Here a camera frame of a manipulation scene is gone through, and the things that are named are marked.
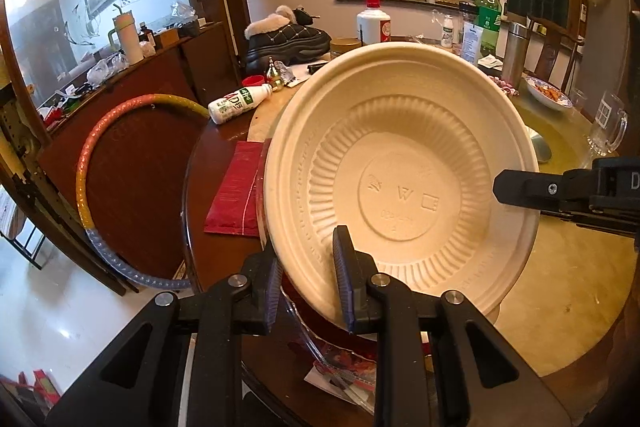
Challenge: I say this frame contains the small gold ornament bottle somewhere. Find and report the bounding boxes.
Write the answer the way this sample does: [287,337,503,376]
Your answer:
[265,57,296,92]

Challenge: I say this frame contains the stainless steel thermos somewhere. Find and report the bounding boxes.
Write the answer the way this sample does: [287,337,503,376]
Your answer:
[501,22,530,88]

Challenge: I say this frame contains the pink bead bracelet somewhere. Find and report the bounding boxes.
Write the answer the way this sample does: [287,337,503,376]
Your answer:
[487,74,521,95]

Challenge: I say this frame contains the red gift bag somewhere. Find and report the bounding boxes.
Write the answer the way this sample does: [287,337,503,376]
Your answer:
[0,369,61,413]

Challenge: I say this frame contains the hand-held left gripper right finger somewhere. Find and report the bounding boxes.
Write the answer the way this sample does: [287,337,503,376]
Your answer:
[332,224,573,427]

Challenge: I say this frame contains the cream tumbler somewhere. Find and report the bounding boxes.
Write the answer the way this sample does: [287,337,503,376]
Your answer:
[109,4,144,66]

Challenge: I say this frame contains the fried food pieces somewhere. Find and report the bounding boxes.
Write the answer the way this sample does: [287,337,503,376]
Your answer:
[531,82,563,100]

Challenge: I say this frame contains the blue patterned plate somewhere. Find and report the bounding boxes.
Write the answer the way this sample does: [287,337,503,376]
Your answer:
[524,75,572,112]

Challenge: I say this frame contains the green plastic bottle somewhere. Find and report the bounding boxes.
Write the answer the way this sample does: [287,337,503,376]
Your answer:
[474,0,502,58]

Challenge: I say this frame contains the clear bottle black cap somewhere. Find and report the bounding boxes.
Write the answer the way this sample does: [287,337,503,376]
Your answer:
[457,1,479,28]

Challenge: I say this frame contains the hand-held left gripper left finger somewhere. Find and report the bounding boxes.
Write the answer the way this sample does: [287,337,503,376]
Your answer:
[45,239,286,427]

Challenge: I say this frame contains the white plastic bag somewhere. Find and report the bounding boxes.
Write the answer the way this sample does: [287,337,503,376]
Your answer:
[87,52,131,88]

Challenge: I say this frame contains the black fur-trimmed boots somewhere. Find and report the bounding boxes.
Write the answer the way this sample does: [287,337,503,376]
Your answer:
[243,5,332,75]

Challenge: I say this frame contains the jar with gold lid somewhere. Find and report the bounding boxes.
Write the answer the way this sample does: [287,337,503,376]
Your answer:
[330,38,362,60]

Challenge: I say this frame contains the wooden sideboard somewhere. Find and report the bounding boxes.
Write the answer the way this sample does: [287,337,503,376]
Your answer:
[37,22,226,298]

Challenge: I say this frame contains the grey refrigerator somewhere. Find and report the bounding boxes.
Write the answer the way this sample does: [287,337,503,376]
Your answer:
[570,0,633,128]

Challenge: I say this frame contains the large cream ribbed bowl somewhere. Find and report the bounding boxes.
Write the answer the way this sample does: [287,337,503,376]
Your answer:
[262,42,541,333]

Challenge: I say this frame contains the multicoloured hula hoop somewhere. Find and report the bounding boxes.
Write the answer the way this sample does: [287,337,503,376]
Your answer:
[75,93,211,290]

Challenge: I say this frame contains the large red scalloped bowl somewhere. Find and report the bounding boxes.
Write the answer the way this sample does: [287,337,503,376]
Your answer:
[282,292,436,408]

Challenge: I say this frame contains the dark wooden chair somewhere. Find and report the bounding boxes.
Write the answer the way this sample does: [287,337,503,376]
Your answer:
[527,16,586,92]

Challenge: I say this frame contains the clear glass pitcher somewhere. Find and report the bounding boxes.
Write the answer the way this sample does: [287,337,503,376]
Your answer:
[586,90,628,156]

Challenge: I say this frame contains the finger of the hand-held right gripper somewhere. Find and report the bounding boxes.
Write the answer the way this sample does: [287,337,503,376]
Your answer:
[492,168,593,212]
[541,207,640,239]

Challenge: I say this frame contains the white liquor bottle red label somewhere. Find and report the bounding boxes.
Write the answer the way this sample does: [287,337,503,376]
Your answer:
[356,0,393,45]

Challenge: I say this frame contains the white milk bottle green label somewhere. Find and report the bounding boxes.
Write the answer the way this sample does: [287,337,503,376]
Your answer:
[207,83,274,125]

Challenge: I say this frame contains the red paper packet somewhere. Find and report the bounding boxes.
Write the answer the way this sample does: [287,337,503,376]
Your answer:
[204,141,266,237]

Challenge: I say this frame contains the gold glitter round mat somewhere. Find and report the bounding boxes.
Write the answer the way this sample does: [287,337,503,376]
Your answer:
[520,107,598,168]

